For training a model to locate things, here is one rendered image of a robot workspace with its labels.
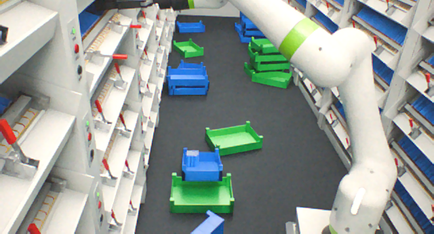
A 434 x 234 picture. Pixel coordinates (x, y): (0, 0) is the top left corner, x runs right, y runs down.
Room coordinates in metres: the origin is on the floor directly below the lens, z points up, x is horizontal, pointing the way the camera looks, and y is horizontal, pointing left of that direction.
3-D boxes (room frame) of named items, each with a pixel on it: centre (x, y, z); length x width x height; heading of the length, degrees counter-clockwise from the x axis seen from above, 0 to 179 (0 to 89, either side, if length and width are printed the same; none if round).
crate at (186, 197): (1.34, 0.05, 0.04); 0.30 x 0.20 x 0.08; 95
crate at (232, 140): (1.85, -0.11, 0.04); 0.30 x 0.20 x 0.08; 113
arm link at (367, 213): (0.79, -0.43, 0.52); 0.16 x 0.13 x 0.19; 146
